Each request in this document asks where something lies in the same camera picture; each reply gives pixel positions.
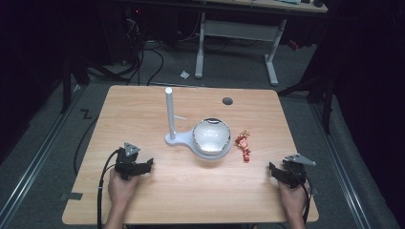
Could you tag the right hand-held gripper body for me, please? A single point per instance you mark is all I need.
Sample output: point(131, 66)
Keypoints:
point(295, 170)

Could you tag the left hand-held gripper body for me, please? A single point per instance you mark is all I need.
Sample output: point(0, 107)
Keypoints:
point(126, 160)

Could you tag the person's right hand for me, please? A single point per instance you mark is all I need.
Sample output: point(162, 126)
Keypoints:
point(293, 200)

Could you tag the person's left hand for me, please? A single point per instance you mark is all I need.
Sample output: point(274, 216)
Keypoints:
point(121, 190)

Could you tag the red toy figurine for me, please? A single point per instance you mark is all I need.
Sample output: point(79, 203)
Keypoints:
point(244, 147)

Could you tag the white stand with pole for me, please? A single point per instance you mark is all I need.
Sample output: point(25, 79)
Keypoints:
point(178, 138)

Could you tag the grey tape strip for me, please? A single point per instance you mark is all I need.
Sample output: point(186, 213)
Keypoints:
point(72, 196)

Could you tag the shiny silver bowl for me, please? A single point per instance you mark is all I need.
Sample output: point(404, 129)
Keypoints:
point(211, 135)

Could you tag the black metal stand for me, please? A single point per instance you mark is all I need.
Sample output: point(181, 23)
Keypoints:
point(321, 92)
point(67, 82)

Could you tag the dark round table grommet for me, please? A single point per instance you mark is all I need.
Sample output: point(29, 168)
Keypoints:
point(227, 101)

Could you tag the white paper scrap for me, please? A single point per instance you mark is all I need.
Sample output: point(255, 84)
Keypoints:
point(184, 74)

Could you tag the white-legged wooden desk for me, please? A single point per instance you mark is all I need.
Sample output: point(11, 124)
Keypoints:
point(237, 30)

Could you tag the metal floor rail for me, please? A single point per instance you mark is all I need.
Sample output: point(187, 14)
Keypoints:
point(340, 165)
point(35, 152)

